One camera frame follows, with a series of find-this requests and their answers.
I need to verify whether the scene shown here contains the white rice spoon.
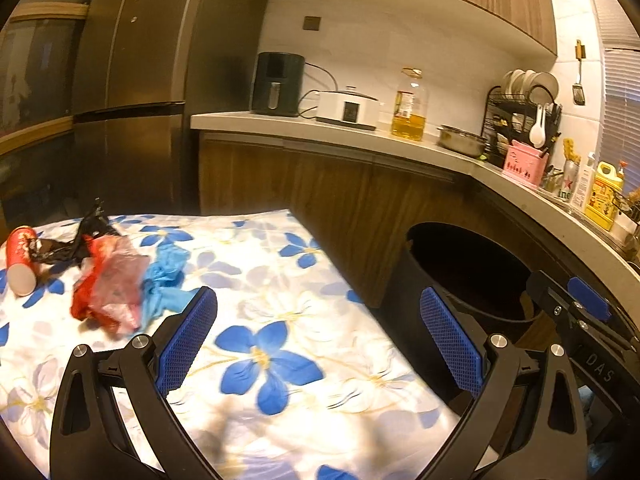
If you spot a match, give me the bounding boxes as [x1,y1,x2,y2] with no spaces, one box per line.
[530,105,547,147]

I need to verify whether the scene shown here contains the black wire dish rack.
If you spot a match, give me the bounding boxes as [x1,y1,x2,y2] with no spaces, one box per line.
[482,85,563,171]

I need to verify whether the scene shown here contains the white plastic bottle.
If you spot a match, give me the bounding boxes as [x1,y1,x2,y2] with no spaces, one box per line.
[570,152,597,213]

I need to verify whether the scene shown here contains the stainless steel bowl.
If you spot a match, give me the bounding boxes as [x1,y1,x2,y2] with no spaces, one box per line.
[436,126,490,157]

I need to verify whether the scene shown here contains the black power cable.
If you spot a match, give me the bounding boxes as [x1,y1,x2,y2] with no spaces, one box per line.
[297,62,346,121]

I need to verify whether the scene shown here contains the red plastic bag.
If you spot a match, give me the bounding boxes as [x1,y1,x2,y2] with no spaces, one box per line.
[70,235,146,331]

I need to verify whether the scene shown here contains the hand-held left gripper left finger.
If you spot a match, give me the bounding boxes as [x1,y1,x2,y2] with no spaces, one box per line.
[49,286,221,480]

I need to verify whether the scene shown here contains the black plastic bin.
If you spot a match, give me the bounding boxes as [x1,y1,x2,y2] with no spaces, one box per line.
[382,221,553,416]

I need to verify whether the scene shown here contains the black air fryer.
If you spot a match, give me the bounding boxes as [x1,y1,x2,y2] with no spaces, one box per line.
[251,52,306,118]

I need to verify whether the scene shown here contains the blue floral tablecloth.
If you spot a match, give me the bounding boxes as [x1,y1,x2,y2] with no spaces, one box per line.
[0,208,501,480]

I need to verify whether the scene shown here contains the yellow detergent bottle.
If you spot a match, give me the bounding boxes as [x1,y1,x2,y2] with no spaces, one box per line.
[584,161,626,231]

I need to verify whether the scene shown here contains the wooden framed glass door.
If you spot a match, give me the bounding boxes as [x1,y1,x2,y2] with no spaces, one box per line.
[0,0,108,226]

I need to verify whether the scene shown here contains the black plastic bag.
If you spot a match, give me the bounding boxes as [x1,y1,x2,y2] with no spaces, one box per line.
[27,200,123,268]

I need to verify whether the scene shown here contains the window blinds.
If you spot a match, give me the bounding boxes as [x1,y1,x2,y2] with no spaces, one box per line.
[597,35,640,186]

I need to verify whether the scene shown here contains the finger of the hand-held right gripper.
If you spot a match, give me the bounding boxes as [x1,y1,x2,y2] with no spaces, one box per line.
[567,276,640,347]
[526,271,589,332]

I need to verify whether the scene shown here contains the pink plastic bag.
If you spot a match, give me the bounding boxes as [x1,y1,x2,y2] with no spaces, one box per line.
[90,247,151,333]

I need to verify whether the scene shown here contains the clear cooking oil bottle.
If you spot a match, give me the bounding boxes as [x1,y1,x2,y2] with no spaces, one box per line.
[390,67,430,142]

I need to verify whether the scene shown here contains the hanging black spatula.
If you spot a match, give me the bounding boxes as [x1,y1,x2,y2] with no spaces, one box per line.
[572,40,587,106]

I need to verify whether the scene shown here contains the wire sponge basket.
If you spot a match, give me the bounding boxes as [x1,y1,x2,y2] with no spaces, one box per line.
[612,192,640,224]

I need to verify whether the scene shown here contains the wooden lower cabinets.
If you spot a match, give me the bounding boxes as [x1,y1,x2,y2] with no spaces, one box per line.
[199,130,640,361]

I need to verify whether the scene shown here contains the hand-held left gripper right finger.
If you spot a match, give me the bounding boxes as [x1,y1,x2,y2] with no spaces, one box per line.
[419,287,591,480]

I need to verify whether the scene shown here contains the white electric cooker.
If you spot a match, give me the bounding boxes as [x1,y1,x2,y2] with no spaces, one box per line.
[315,86,385,132]

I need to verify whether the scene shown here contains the silver beer can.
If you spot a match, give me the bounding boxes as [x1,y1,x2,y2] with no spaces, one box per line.
[557,160,576,202]

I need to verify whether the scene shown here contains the white bowl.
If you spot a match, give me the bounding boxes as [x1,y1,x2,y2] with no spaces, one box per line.
[527,72,559,104]

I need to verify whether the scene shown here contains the dark steel refrigerator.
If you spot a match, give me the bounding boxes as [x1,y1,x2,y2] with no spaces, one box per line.
[72,0,271,216]

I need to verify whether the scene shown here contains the red paper cup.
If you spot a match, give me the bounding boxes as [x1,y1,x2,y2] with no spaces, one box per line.
[6,226,40,297]

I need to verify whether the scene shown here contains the pink utensil holder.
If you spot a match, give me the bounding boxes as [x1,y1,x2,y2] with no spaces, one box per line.
[501,141,549,188]

